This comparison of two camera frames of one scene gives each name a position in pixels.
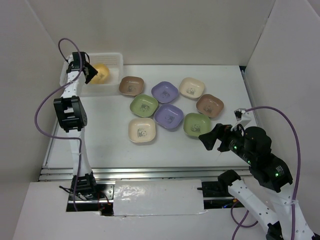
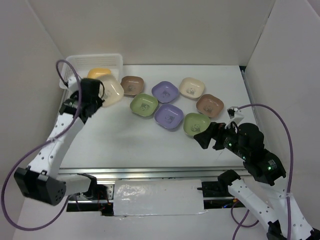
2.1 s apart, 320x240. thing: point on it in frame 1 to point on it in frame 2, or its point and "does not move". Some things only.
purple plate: (168, 116) does not move
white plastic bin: (114, 86) does not move
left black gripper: (93, 72) to (99, 101)
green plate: (196, 124) does not move
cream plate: (141, 129) to (113, 91)
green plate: (143, 105) does not move
